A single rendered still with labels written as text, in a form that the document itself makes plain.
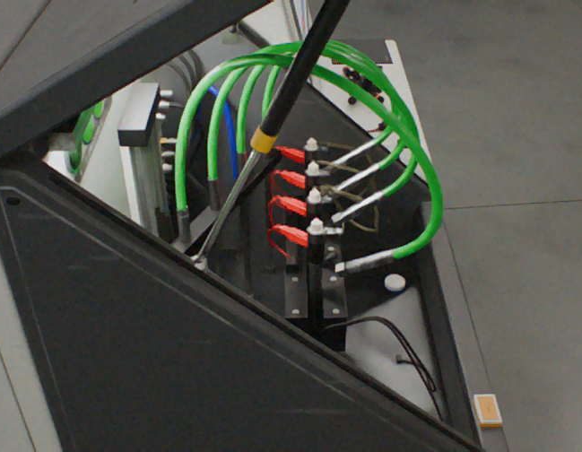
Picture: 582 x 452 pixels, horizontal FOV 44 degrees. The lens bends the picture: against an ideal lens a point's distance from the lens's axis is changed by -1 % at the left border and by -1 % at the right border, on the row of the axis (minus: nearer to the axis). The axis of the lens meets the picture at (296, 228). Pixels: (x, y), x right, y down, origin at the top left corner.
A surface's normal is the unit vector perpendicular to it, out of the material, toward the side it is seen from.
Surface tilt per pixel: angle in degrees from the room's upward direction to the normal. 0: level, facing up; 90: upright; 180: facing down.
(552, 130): 0
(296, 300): 0
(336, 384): 90
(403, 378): 0
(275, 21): 90
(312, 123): 90
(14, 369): 90
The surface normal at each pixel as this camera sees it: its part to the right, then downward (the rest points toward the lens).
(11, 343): 0.01, 0.61
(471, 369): 0.00, -0.79
